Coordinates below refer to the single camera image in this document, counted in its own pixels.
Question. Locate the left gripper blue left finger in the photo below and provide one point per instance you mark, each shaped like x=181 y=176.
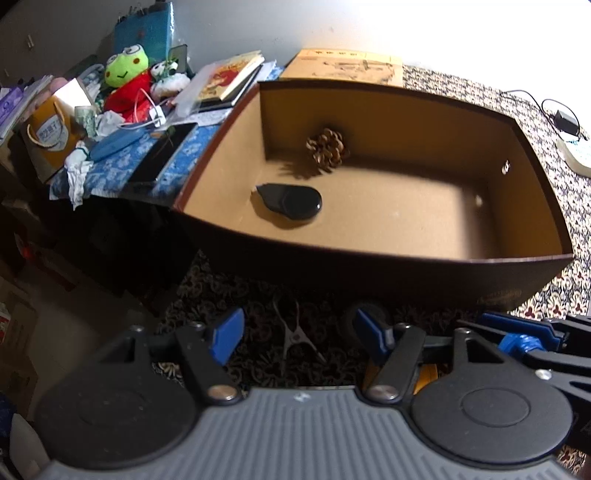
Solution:
x=226 y=333

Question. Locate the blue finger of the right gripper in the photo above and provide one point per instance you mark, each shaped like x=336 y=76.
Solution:
x=521 y=335

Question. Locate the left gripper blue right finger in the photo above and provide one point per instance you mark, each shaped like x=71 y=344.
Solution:
x=373 y=331

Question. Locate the metal clip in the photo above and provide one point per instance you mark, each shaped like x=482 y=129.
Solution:
x=289 y=315

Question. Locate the orange tape measure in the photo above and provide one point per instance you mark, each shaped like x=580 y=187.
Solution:
x=428 y=373

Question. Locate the patterned tablecloth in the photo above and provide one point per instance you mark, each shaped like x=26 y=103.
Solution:
x=208 y=287

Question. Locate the brown cardboard box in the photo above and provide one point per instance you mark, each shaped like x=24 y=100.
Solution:
x=439 y=198

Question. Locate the black oval case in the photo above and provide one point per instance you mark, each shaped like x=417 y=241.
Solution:
x=296 y=202

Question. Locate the pine cone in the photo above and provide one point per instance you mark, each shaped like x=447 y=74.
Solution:
x=328 y=149

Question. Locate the blue floral cloth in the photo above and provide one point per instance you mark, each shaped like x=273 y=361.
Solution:
x=107 y=178

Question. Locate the black smartphone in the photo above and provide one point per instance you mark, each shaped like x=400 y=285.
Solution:
x=158 y=157

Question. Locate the black power adapter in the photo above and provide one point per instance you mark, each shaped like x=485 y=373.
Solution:
x=566 y=123

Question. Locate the blue face mask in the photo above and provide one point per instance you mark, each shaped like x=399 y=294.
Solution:
x=114 y=142

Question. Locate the book with red cover art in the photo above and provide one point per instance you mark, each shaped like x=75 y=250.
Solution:
x=228 y=75

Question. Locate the white panda plush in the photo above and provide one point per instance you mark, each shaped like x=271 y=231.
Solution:
x=167 y=80

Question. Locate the orange paper bag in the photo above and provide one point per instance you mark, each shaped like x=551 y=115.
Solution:
x=51 y=134

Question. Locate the green frog plush toy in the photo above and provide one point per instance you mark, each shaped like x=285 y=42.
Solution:
x=127 y=74

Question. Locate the yellow flat book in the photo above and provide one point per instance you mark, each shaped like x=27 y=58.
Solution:
x=345 y=65

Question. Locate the teal bag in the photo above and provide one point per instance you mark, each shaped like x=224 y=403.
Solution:
x=151 y=27

